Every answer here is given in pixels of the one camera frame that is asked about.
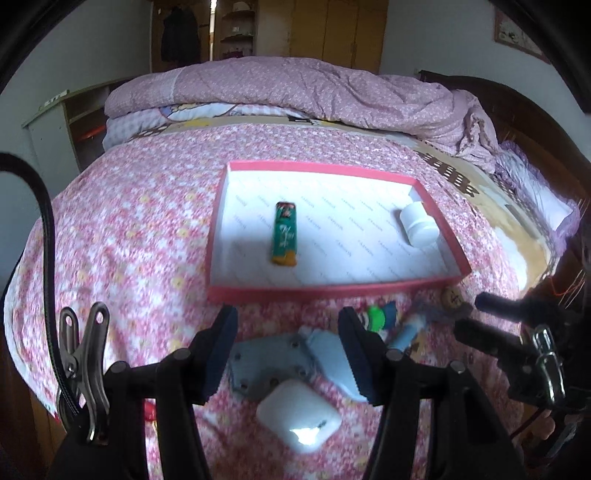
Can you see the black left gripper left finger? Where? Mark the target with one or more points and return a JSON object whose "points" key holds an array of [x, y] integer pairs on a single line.
{"points": [[189, 375]]}

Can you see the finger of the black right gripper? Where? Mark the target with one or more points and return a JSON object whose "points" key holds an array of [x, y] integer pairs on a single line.
{"points": [[492, 341], [501, 307]]}

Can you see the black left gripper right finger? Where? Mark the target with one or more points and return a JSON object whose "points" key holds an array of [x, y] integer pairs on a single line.
{"points": [[386, 376]]}

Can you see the green blue cartoon figurine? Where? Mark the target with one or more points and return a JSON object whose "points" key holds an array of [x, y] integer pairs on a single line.
{"points": [[379, 318]]}

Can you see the grey plastic block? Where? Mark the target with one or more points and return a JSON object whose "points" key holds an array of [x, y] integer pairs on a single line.
{"points": [[257, 366]]}

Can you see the wooden chess piece disc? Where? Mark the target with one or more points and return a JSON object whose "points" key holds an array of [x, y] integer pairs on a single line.
{"points": [[452, 298]]}

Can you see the grey curved claw tool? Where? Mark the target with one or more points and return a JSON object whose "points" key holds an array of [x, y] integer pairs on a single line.
{"points": [[441, 314]]}

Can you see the white earbuds case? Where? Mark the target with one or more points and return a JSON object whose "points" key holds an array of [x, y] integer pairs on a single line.
{"points": [[300, 417]]}

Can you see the white jar orange label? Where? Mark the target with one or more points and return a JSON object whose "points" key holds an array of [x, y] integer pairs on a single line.
{"points": [[421, 228]]}

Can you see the green lighter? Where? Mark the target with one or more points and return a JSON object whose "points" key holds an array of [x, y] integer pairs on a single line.
{"points": [[284, 249]]}

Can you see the wooden stand piece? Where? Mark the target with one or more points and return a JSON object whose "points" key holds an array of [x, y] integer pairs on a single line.
{"points": [[416, 350]]}

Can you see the red small hair clip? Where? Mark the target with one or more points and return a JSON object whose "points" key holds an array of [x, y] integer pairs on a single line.
{"points": [[149, 411]]}

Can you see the person hand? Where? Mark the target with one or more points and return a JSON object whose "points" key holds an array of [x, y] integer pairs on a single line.
{"points": [[542, 427]]}

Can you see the white pillow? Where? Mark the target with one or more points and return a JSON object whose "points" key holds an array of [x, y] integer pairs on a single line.
{"points": [[558, 214]]}

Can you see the metal spring clamp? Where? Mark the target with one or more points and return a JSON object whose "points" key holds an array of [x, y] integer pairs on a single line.
{"points": [[82, 360]]}

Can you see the pink floral bed sheet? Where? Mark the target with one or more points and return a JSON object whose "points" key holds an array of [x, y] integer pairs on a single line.
{"points": [[131, 231]]}

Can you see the pink shallow cardboard box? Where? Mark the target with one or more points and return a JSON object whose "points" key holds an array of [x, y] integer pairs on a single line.
{"points": [[350, 240]]}

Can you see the dark wooden headboard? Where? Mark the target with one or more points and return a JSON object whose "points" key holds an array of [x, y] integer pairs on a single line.
{"points": [[517, 118]]}

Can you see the purple floral quilt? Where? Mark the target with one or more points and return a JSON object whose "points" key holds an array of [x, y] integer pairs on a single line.
{"points": [[453, 121]]}

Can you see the grey bedside cabinet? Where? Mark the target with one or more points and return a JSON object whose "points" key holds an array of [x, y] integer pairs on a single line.
{"points": [[67, 132]]}

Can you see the wooden wardrobe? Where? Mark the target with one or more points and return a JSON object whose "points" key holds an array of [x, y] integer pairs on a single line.
{"points": [[344, 33]]}

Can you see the framed wall picture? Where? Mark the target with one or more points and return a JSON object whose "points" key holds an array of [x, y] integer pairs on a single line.
{"points": [[508, 33]]}

